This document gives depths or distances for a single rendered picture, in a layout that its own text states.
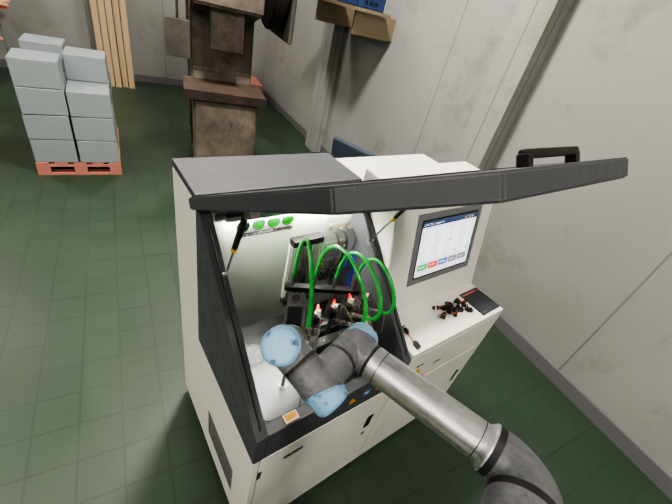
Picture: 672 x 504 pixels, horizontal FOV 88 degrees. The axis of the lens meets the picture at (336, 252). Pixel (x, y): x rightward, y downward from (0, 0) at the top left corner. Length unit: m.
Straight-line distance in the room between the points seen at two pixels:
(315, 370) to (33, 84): 4.10
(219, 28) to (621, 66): 3.50
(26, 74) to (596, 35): 4.57
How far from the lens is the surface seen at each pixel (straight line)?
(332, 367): 0.71
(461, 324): 1.81
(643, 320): 3.06
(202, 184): 1.28
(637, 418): 3.32
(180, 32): 4.42
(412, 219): 1.49
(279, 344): 0.67
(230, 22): 4.43
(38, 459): 2.46
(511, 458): 0.75
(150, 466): 2.29
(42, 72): 4.43
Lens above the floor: 2.09
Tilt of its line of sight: 35 degrees down
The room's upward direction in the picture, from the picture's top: 15 degrees clockwise
